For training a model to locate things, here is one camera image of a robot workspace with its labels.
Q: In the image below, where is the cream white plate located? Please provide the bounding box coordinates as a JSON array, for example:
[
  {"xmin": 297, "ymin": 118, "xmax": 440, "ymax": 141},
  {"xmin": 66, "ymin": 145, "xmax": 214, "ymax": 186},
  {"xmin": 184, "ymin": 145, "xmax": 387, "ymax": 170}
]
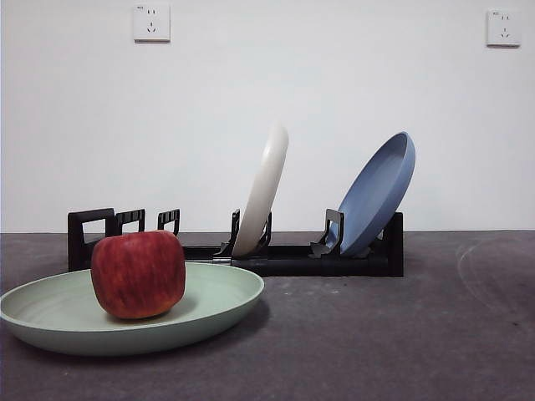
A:
[{"xmin": 232, "ymin": 121, "xmax": 290, "ymax": 257}]

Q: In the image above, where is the white wall socket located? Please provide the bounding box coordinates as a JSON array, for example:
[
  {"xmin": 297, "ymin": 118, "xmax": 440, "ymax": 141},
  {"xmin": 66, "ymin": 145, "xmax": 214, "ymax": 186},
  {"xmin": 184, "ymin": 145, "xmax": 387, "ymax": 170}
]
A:
[
  {"xmin": 133, "ymin": 3, "xmax": 171, "ymax": 44},
  {"xmin": 486, "ymin": 10, "xmax": 522, "ymax": 48}
]

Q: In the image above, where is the green plate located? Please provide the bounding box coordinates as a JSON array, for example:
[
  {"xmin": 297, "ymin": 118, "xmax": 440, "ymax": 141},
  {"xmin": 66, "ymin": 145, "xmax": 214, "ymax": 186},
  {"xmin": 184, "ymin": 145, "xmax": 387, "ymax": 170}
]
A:
[{"xmin": 0, "ymin": 261, "xmax": 266, "ymax": 358}]

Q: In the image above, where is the black plate rack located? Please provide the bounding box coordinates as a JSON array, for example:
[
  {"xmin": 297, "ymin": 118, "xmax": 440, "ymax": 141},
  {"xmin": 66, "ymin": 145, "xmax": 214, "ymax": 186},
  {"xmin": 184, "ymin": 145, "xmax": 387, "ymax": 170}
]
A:
[{"xmin": 67, "ymin": 207, "xmax": 405, "ymax": 278}]

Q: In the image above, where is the blue plate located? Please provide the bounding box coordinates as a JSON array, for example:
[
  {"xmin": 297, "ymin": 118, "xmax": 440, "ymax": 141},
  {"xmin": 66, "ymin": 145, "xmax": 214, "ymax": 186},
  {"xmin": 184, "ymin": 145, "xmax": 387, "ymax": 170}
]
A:
[{"xmin": 336, "ymin": 131, "xmax": 416, "ymax": 257}]

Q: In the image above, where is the red apple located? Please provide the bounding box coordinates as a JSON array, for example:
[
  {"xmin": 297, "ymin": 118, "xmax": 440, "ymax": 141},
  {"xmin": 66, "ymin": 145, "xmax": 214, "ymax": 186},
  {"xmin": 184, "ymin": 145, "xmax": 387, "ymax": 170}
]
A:
[{"xmin": 90, "ymin": 229, "xmax": 187, "ymax": 320}]

